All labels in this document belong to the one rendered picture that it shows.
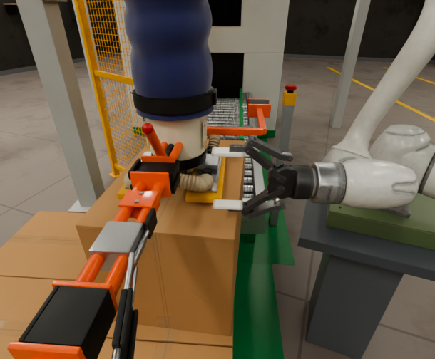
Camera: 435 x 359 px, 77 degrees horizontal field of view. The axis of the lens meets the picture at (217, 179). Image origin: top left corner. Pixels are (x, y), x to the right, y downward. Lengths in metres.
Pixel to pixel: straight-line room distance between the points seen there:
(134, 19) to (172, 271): 0.61
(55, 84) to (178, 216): 1.62
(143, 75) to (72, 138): 1.60
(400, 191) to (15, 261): 1.34
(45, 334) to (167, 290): 0.50
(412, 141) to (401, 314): 1.15
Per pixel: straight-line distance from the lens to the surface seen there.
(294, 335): 1.65
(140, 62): 0.74
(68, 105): 2.18
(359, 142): 0.78
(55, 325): 0.37
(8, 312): 1.23
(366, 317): 1.43
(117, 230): 0.47
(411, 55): 0.74
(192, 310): 0.89
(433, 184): 1.04
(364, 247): 1.03
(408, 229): 1.08
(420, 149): 1.04
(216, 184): 0.79
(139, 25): 0.72
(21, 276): 1.33
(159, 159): 0.65
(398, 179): 0.65
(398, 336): 1.84
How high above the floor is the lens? 1.39
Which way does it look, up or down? 31 degrees down
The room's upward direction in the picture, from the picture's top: straight up
